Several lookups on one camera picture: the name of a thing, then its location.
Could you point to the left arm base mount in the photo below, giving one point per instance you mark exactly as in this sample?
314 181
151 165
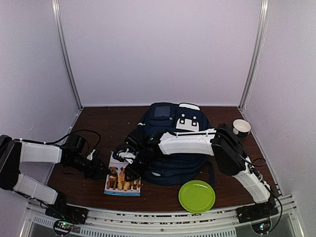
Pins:
65 222

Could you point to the right aluminium frame post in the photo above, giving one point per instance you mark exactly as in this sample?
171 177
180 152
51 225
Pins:
254 64

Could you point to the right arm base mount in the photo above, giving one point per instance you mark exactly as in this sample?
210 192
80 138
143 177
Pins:
258 215

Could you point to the navy blue student backpack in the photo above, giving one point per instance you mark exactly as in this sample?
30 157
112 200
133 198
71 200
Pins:
175 169

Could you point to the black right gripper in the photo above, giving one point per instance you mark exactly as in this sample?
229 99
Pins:
132 173

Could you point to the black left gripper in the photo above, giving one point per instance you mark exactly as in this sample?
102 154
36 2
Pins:
96 168

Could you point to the front aluminium rail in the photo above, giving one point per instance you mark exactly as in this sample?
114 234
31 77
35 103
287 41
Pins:
218 222

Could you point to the dog cover workbook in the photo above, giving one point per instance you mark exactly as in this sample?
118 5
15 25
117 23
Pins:
115 181

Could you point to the white and black bowl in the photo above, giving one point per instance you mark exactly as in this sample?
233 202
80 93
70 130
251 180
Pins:
241 128

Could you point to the green plastic plate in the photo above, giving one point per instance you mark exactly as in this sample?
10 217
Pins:
196 196

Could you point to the left aluminium frame post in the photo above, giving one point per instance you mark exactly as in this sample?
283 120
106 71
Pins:
64 51

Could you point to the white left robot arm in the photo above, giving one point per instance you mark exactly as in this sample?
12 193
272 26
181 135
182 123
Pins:
14 152

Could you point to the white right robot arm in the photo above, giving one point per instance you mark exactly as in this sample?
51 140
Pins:
219 142

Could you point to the aluminium frame post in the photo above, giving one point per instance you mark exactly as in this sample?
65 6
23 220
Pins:
64 51
254 64

